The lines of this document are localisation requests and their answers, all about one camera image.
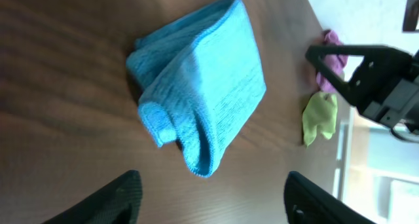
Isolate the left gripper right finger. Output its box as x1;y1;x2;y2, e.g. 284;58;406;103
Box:
283;171;374;224

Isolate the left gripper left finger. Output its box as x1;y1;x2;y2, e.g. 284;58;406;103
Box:
46;170;143;224

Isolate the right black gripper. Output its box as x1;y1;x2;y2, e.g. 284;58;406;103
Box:
305;45;418;134

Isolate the blue microfibre cloth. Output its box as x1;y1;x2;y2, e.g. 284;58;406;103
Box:
126;0;266;177

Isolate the crumpled purple cloth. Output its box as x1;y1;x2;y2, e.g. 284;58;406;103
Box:
316;29;348;93

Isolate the crumpled green cloth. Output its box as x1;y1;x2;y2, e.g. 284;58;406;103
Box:
302;91;338;147

